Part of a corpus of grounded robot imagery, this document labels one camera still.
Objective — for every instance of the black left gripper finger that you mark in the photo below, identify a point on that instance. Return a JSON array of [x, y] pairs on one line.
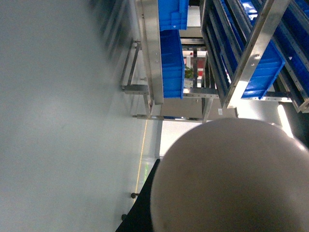
[[138, 219]]

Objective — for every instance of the beige plastic dustpan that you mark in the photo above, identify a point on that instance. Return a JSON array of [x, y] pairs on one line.
[[232, 175]]

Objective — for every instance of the stainless steel roller shelf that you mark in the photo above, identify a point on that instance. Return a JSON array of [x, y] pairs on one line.
[[236, 52]]

